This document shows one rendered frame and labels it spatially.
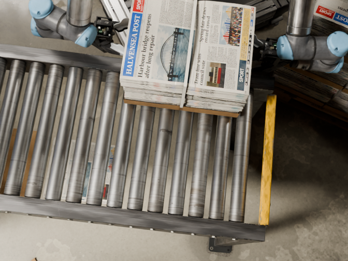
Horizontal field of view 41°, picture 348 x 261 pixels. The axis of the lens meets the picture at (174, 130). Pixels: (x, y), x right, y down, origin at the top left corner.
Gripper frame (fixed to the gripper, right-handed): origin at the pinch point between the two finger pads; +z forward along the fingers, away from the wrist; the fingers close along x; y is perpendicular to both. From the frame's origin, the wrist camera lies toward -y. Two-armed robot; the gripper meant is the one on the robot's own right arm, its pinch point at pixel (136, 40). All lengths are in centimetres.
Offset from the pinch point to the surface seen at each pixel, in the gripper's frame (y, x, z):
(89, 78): 0.5, -16.3, -13.8
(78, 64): 0.8, -11.9, -18.0
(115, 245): -79, -68, -4
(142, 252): -79, -70, 9
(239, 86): 23.9, -21.7, 33.1
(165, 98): 10.0, -23.2, 12.6
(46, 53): 0.8, -9.3, -29.3
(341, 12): 4, 18, 69
